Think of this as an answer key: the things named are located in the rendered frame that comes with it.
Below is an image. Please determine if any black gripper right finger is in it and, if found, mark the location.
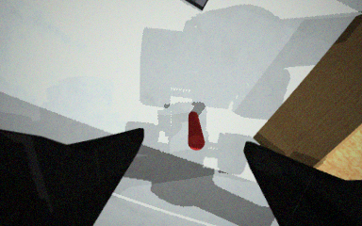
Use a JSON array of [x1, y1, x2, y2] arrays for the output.
[[243, 141, 362, 226]]

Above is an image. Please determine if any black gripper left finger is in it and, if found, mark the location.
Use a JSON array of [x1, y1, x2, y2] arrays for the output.
[[0, 128, 144, 226]]

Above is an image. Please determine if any red peg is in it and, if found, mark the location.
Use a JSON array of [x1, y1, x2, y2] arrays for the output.
[[188, 112, 205, 151]]

